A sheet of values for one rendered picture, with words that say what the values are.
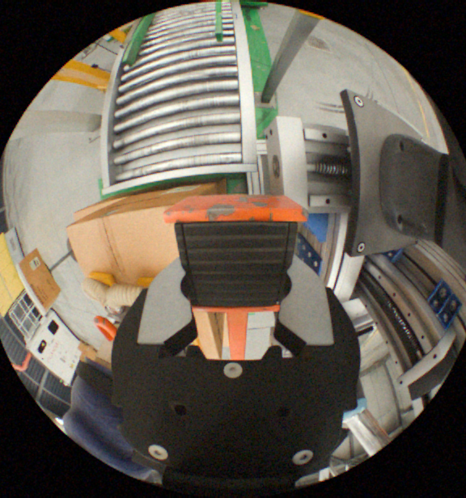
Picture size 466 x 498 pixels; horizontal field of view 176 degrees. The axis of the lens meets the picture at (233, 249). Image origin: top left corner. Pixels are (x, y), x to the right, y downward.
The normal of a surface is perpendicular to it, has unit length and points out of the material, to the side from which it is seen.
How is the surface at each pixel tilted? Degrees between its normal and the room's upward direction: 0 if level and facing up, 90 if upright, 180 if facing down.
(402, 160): 72
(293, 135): 0
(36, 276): 90
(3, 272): 90
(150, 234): 0
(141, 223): 0
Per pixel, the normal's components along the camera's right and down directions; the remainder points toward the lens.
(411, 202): -0.89, 0.44
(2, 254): 0.99, -0.09
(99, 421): 0.14, -0.69
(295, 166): -0.03, 0.47
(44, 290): 0.87, -0.42
